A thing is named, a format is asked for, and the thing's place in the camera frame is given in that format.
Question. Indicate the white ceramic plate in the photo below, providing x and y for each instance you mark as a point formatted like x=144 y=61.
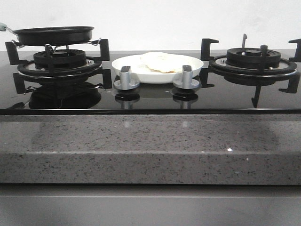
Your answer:
x=145 y=75

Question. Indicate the fried egg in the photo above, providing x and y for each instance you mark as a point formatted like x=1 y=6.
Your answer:
x=160 y=61

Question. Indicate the black frying pan green handle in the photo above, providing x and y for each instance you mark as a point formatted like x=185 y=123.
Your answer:
x=72 y=33

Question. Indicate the silver stove knob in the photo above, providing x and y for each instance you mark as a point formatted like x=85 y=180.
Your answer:
x=126 y=82
x=187 y=81

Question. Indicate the black pan support grate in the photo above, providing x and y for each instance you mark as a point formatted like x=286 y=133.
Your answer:
x=286 y=71
x=59 y=77

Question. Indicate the black gas burner head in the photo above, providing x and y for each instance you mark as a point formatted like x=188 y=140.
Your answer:
x=62 y=59
x=250 y=58

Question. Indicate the black glass gas cooktop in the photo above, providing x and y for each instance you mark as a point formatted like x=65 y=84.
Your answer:
x=217 y=94

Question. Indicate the silver wire pan reducer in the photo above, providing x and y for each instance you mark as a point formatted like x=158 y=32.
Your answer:
x=32 y=42

